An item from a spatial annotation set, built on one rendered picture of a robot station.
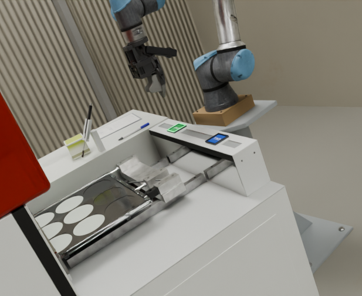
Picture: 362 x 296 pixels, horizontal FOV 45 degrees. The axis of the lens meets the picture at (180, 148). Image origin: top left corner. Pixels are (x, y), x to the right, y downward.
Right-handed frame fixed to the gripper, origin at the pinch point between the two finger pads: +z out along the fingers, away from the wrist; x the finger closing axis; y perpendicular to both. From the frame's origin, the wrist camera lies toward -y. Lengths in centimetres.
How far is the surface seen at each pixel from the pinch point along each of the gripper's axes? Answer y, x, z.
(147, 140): 7.2, -15.1, 17.5
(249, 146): -0.9, 39.9, 14.4
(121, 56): -78, -238, 16
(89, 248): 49, 19, 26
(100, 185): 33.2, -5.5, 20.1
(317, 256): -45, -4, 108
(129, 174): 21.9, -5.0, 22.0
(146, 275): 42, 43, 28
